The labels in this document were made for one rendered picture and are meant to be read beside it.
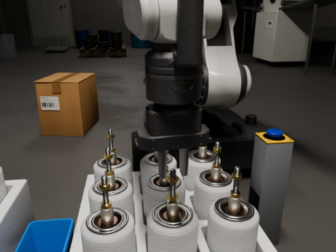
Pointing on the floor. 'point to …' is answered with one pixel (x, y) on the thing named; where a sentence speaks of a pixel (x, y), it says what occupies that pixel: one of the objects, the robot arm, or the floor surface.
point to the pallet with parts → (103, 45)
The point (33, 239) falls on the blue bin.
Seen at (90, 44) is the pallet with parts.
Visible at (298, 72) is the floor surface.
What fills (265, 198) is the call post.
